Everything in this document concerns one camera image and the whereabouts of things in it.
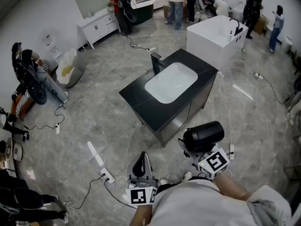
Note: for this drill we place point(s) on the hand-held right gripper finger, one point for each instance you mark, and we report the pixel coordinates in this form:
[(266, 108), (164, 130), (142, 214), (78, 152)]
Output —
[(182, 147)]

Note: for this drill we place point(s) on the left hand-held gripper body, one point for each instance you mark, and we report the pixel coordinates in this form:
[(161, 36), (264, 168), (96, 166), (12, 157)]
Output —
[(138, 196)]

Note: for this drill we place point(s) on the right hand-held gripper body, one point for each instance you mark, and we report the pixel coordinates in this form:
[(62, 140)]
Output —
[(215, 162)]

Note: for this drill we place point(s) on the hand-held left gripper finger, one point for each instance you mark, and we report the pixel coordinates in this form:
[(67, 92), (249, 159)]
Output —
[(150, 171), (130, 173)]

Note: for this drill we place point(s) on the black vanity with white sink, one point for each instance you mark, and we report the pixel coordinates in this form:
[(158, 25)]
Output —
[(141, 102)]

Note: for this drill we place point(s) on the person's right forearm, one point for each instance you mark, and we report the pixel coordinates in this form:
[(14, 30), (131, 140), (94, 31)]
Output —
[(231, 187)]

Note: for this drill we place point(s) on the person's left forearm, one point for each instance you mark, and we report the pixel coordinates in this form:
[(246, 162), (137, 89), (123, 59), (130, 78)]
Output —
[(141, 216)]

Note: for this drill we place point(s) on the person's left white shoe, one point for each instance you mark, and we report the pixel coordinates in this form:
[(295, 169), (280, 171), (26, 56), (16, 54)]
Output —
[(163, 181)]

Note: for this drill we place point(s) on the person's white shoe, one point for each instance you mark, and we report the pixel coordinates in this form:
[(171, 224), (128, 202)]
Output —
[(187, 176), (163, 181)]

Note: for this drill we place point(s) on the slim white power strip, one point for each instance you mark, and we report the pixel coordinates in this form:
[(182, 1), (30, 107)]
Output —
[(232, 152), (57, 128), (151, 49)]

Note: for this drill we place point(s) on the wide white power strip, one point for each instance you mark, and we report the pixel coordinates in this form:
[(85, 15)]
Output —
[(107, 175)]

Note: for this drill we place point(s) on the person's black shorts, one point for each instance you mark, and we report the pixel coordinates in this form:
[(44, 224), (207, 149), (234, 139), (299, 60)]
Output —
[(168, 188)]

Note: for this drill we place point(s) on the person's right white shoe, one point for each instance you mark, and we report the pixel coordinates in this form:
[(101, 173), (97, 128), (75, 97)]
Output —
[(187, 176)]

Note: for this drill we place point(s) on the person's white shirt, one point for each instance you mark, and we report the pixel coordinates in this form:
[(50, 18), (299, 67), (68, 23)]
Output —
[(200, 206)]

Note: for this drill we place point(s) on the black square faucet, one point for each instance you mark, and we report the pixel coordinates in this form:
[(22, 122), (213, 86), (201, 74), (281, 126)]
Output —
[(155, 62)]

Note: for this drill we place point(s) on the white plug adapter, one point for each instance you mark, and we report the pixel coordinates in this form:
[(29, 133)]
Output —
[(258, 75)]

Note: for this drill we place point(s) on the white rectangular bathtub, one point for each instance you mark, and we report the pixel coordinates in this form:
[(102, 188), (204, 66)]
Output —
[(207, 41)]

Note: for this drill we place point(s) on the grey bin with white liner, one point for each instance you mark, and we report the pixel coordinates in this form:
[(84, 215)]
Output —
[(76, 74)]

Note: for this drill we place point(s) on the brown wooden bench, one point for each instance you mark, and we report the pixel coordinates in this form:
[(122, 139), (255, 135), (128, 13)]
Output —
[(24, 107)]

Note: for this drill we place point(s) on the black bathtub faucet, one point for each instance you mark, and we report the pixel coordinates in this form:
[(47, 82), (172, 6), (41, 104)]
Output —
[(237, 29)]

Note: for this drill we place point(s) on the brown cardboard box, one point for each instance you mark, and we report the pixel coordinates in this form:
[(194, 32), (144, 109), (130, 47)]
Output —
[(259, 25), (165, 12)]

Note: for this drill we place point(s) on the dark oval bathtub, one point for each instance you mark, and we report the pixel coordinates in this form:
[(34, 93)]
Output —
[(144, 14)]

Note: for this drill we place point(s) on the white toilet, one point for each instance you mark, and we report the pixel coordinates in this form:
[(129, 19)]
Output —
[(238, 10), (287, 43)]

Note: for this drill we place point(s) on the white vanity cabinet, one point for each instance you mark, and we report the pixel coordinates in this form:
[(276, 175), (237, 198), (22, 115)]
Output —
[(98, 27)]

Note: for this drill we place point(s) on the white wall dispenser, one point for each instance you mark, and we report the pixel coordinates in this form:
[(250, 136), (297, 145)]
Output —
[(50, 42)]

